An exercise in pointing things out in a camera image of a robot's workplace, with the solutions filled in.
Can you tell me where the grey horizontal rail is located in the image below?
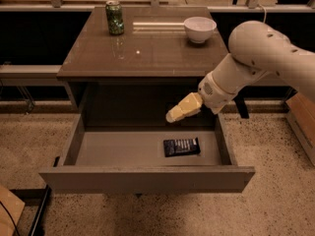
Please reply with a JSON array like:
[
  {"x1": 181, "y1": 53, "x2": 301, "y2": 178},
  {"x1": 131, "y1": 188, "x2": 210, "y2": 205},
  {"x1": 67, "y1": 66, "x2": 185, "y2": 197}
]
[{"x1": 0, "y1": 65, "x2": 63, "y2": 87}]

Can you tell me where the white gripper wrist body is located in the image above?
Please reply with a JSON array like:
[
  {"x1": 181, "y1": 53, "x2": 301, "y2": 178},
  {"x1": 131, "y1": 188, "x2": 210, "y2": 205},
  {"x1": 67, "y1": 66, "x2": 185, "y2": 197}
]
[{"x1": 198, "y1": 73, "x2": 236, "y2": 114}]

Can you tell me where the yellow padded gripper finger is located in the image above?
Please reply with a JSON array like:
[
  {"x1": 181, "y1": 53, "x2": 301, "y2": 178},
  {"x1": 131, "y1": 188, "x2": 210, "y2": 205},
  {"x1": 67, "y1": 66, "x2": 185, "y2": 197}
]
[{"x1": 165, "y1": 92, "x2": 203, "y2": 123}]

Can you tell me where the white ceramic bowl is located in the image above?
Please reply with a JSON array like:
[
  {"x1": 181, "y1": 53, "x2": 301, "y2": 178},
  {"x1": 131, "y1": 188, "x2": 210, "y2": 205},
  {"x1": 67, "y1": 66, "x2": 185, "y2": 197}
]
[{"x1": 184, "y1": 17, "x2": 217, "y2": 43}]

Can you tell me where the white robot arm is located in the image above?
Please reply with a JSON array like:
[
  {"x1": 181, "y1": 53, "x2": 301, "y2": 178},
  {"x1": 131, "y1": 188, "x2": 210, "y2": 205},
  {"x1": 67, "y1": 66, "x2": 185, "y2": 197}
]
[{"x1": 166, "y1": 21, "x2": 315, "y2": 123}]

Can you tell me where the white power cable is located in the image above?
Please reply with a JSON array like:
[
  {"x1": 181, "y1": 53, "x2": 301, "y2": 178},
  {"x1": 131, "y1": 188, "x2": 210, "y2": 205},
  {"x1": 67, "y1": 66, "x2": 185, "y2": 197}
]
[{"x1": 257, "y1": 4, "x2": 268, "y2": 24}]

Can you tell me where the brown top cabinet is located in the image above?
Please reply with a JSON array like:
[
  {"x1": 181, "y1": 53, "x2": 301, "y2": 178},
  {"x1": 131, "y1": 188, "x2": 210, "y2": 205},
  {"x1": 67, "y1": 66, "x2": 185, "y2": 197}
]
[{"x1": 56, "y1": 5, "x2": 240, "y2": 111}]

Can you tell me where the dark blue snack bar wrapper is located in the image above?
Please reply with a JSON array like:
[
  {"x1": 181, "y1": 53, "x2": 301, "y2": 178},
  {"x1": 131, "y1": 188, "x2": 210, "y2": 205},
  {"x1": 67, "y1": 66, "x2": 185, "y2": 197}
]
[{"x1": 163, "y1": 138, "x2": 201, "y2": 157}]

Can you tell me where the wooden box at right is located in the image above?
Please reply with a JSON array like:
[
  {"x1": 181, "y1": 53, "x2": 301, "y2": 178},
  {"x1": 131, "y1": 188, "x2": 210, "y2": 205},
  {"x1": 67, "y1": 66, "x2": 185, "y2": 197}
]
[{"x1": 286, "y1": 92, "x2": 315, "y2": 165}]

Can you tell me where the black metal floor frame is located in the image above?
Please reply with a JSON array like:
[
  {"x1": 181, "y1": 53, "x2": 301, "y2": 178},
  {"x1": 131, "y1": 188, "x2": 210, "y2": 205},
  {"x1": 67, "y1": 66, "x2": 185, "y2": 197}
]
[{"x1": 11, "y1": 185, "x2": 52, "y2": 236}]

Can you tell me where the cardboard piece at left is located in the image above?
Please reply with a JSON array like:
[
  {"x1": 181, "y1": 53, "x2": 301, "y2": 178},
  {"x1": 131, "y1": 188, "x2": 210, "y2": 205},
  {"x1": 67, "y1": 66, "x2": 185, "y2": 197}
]
[{"x1": 0, "y1": 185, "x2": 26, "y2": 236}]

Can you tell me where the green patterned drink can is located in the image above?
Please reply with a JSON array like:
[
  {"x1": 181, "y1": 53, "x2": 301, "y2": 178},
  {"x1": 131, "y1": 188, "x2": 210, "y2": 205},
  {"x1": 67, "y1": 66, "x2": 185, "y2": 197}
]
[{"x1": 105, "y1": 1, "x2": 124, "y2": 35}]

